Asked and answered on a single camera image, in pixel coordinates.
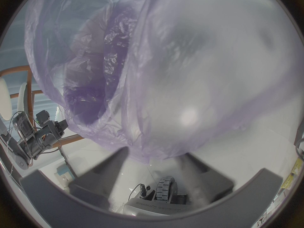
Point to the pale blue curtain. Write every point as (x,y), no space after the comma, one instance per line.
(14,44)

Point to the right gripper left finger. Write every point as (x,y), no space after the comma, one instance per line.
(102,182)

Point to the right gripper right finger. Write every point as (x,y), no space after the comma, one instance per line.
(213,184)

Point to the purple plastic bag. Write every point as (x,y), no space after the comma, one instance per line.
(190,68)

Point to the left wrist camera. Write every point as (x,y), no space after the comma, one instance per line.
(42,117)

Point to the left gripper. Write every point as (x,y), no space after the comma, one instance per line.
(48,138)

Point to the white cushioned wooden chair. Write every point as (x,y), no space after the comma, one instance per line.
(29,91)

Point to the yellow printed paper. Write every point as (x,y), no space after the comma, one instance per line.
(288,180)

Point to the pale blue box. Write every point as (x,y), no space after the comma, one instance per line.
(63,172)

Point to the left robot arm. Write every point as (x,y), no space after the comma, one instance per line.
(23,127)

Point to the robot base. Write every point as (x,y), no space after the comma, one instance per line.
(152,208)

